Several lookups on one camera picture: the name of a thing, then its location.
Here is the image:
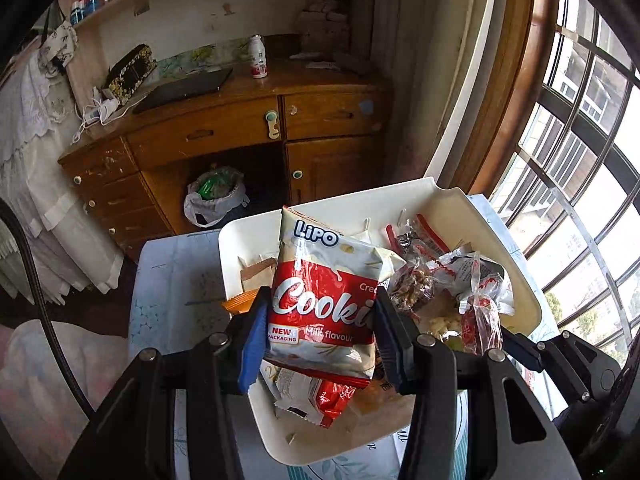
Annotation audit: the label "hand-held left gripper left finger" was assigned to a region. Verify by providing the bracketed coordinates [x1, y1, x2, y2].
[57, 285, 273, 480]

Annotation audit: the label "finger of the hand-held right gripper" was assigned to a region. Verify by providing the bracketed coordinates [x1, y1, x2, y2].
[500, 327, 598, 403]

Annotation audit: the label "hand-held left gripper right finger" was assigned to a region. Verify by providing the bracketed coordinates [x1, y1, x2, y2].
[372, 287, 581, 480]

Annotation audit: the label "orange and white oat packet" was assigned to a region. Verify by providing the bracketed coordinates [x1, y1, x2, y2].
[222, 292, 261, 317]

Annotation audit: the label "small clear red-label packet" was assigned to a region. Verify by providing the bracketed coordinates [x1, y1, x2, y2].
[457, 280, 506, 357]

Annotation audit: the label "large clear bag of puffs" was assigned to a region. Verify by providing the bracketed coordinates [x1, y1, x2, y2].
[425, 305, 466, 351]

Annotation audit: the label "clear packet of nuts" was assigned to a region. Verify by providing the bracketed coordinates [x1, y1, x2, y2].
[387, 260, 441, 316]

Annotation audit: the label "long beige snack packet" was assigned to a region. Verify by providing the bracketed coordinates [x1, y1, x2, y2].
[237, 252, 281, 296]

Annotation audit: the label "small white red-print packet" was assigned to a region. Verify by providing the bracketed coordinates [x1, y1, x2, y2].
[260, 362, 358, 430]

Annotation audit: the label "red and white cookie bag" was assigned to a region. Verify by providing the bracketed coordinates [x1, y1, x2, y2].
[262, 205, 408, 388]

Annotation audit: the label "small red striped date packet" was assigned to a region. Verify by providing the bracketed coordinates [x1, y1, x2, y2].
[384, 214, 453, 266]

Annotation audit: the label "white plastic storage bin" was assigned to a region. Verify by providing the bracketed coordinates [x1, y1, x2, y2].
[217, 176, 543, 467]

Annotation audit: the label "light blue tree-print tablecloth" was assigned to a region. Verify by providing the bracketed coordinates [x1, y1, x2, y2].
[127, 195, 556, 480]

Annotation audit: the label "white plastic trash bag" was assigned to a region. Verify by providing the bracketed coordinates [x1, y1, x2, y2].
[183, 165, 251, 230]

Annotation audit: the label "pastel patterned blanket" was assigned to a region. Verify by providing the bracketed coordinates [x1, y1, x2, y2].
[0, 317, 146, 480]

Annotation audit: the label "wooden desk with drawers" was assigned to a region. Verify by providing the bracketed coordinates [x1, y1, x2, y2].
[57, 35, 396, 261]

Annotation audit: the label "black laptop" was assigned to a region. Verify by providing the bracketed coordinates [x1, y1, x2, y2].
[131, 66, 235, 115]

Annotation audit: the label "white drink bottle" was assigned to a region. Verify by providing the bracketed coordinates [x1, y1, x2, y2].
[249, 34, 269, 80]

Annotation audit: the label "white papers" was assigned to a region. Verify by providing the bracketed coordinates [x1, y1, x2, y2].
[290, 50, 381, 76]

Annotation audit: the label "white lace cover cloth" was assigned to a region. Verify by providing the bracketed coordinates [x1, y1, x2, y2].
[0, 45, 126, 306]

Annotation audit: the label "green printed desk mat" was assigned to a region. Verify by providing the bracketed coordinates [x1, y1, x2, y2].
[155, 37, 253, 78]

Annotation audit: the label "dark floral pencil case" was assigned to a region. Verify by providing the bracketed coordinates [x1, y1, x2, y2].
[102, 43, 157, 98]

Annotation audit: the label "window with metal grille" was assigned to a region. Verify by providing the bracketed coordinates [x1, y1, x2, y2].
[487, 0, 640, 361]

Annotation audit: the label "cloth doll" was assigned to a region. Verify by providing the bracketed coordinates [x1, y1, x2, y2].
[292, 0, 356, 56]

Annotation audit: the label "floral cloth bag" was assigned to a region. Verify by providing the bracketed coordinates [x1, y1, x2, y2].
[37, 22, 81, 73]

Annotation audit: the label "black cable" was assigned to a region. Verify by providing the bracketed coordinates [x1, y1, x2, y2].
[0, 200, 96, 421]

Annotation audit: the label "white charger with cables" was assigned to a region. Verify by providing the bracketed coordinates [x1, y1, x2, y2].
[72, 85, 121, 146]

